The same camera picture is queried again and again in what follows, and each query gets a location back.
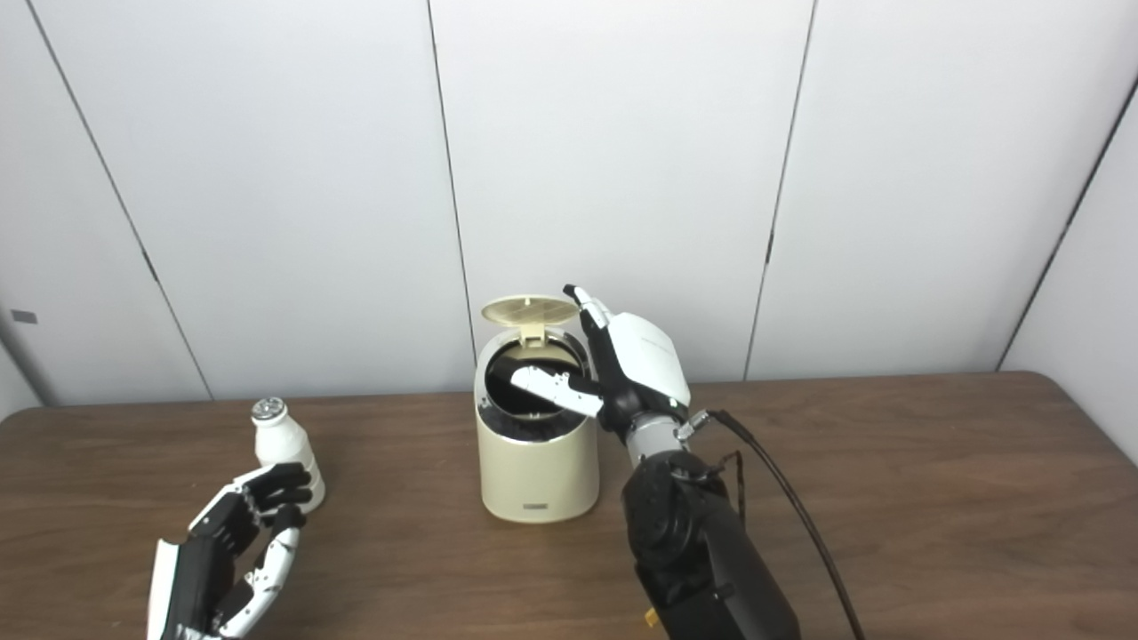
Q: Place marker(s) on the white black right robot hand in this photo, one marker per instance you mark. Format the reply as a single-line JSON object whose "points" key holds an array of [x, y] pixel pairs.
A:
{"points": [[649, 364]]}

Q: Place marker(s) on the cream-colored lidded bin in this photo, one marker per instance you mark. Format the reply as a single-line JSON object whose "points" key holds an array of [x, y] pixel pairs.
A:
{"points": [[536, 471]]}

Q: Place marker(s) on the small white plastic bottle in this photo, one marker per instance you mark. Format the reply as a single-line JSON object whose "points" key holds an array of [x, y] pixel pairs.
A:
{"points": [[277, 440]]}

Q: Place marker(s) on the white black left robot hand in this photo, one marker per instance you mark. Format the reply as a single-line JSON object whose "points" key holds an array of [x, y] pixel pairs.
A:
{"points": [[200, 573]]}

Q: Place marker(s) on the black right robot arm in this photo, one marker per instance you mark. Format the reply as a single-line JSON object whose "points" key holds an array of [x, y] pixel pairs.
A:
{"points": [[693, 551]]}

